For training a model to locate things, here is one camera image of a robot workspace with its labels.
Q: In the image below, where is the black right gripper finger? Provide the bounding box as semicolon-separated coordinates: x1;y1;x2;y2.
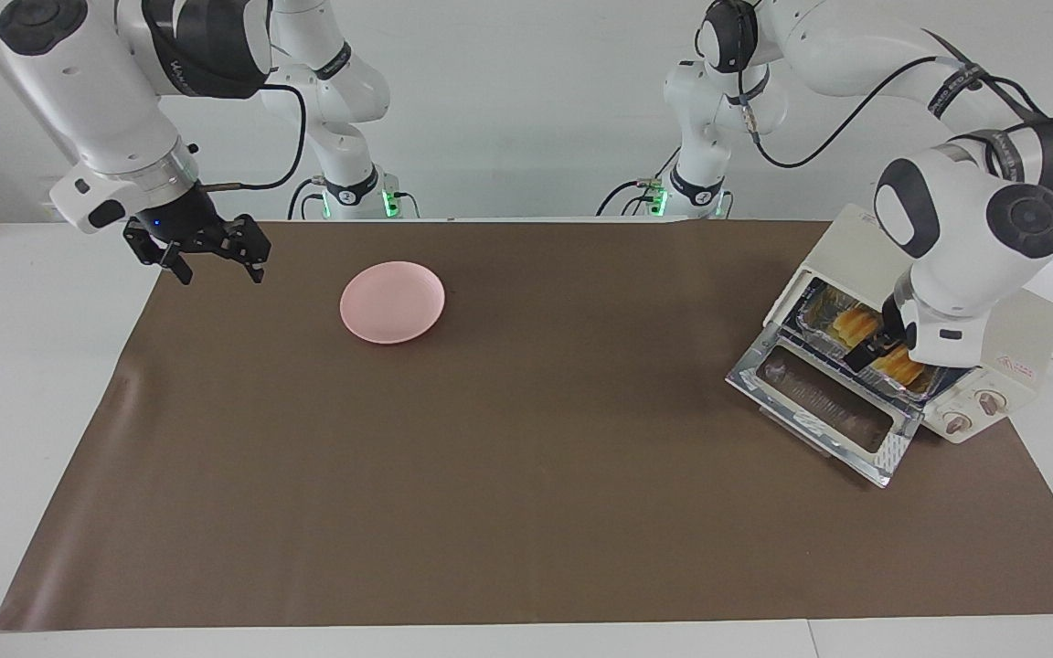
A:
220;217;273;284
122;224;194;286

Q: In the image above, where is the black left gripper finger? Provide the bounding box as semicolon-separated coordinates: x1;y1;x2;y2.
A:
845;334;898;373

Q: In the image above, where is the sliced yellow bread loaf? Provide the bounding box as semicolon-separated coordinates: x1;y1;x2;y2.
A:
833;306;930;385

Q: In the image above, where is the aluminium foil tray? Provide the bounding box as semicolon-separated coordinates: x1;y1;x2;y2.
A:
796;281;948;398

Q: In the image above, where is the glass oven door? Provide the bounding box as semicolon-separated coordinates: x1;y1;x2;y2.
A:
726;331;925;490

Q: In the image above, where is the cream toaster oven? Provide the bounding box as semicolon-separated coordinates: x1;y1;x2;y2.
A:
726;203;1053;490

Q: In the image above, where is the pink round plate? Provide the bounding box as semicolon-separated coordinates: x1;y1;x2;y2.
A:
339;261;447;345

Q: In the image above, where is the brown table mat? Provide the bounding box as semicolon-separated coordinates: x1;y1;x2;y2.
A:
0;219;1053;631

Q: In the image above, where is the black right base cable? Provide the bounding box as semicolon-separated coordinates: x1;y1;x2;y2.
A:
287;174;326;220

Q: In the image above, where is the black base cable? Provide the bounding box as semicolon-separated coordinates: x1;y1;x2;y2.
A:
287;174;326;220
595;146;674;218

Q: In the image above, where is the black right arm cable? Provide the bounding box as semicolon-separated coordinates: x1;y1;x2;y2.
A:
197;82;308;193

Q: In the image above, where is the black left base cable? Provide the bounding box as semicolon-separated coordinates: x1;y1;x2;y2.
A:
595;146;674;218

